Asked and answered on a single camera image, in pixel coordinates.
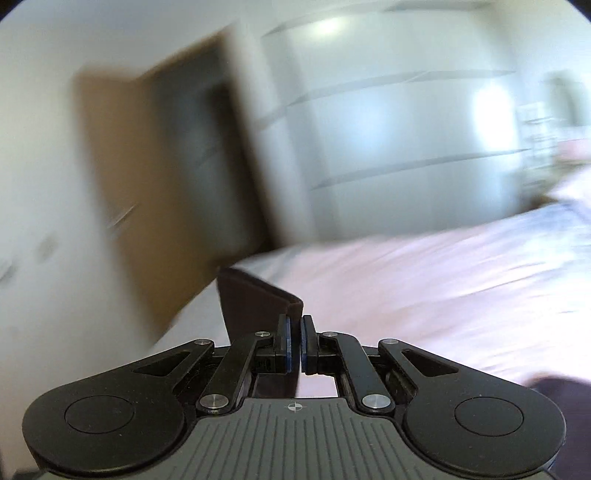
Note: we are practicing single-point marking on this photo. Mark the dark door frame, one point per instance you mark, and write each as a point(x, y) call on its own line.
point(258, 161)

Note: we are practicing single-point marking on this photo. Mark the dark grey garment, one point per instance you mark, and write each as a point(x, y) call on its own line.
point(563, 388)

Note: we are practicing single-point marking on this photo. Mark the wooden door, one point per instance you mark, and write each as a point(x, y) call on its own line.
point(138, 184)

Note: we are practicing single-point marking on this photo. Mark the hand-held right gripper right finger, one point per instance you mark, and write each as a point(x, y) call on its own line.
point(305, 344)

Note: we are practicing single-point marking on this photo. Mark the maroon garment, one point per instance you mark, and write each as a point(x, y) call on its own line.
point(254, 304)

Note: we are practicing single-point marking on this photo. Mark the white wardrobe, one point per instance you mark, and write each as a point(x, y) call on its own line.
point(392, 138)

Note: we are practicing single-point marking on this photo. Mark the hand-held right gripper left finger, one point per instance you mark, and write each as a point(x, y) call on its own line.
point(288, 344)

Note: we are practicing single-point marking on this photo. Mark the bed with pink-grey blanket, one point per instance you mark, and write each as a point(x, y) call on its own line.
point(415, 286)

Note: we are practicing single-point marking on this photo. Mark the white shelf unit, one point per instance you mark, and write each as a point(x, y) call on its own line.
point(538, 138)

